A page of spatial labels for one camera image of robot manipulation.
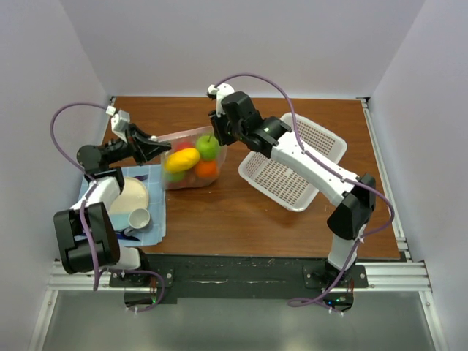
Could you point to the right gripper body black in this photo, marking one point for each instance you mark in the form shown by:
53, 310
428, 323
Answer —
227, 132

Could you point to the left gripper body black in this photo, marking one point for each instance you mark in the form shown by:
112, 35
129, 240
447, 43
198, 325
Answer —
118, 150

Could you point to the clear zip top bag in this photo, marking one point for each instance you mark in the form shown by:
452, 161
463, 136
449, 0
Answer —
190, 180

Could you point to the white plastic basket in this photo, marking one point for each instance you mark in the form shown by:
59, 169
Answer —
290, 177

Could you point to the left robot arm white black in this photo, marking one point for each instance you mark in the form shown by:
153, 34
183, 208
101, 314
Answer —
86, 238

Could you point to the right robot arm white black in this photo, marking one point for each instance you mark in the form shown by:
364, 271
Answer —
349, 217

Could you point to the green fake apple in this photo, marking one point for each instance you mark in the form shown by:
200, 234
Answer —
208, 147

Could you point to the red fake apple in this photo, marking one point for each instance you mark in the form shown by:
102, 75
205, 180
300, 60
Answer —
184, 145

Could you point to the yellow fake lemon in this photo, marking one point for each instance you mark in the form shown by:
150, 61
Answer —
182, 160

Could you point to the orange fake orange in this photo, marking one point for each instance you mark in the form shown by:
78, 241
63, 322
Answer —
206, 169

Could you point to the blue checkered cloth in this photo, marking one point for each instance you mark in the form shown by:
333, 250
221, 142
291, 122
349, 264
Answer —
151, 178

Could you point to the beige ceramic plate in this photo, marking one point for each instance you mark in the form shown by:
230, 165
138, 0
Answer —
134, 196

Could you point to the white ceramic cup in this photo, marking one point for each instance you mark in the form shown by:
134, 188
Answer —
140, 220

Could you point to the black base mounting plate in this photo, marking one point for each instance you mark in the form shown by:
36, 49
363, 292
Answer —
188, 276

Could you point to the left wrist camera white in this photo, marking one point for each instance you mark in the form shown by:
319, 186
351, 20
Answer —
119, 121

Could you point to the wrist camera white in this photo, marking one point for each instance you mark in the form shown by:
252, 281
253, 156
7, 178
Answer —
218, 93
119, 121

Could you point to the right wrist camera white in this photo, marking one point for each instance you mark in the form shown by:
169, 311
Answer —
218, 93

